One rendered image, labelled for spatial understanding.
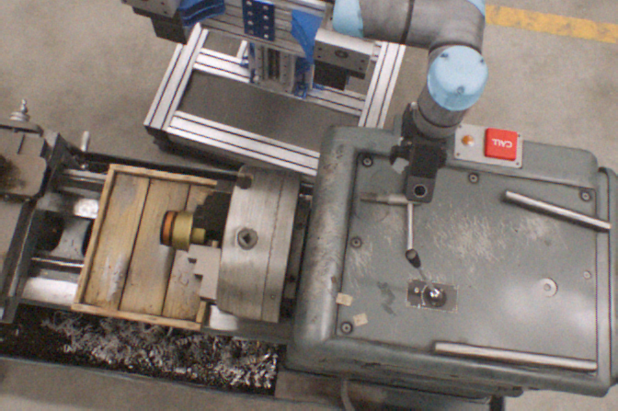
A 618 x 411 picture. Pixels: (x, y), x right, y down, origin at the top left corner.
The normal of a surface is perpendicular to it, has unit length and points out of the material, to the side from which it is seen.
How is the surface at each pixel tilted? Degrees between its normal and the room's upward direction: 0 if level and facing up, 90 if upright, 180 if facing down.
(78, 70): 0
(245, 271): 36
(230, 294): 56
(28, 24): 0
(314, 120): 0
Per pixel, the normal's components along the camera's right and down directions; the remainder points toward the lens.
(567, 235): 0.05, -0.33
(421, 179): -0.07, 0.18
